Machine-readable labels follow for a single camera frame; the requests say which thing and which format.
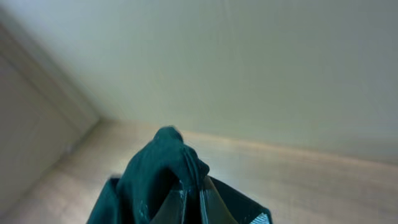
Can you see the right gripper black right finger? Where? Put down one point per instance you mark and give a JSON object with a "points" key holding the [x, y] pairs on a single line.
{"points": [[222, 204]]}

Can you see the black shorts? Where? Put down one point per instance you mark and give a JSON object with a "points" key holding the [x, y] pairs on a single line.
{"points": [[136, 196]]}

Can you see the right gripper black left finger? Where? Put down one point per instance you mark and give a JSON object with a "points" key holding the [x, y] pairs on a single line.
{"points": [[173, 209]]}

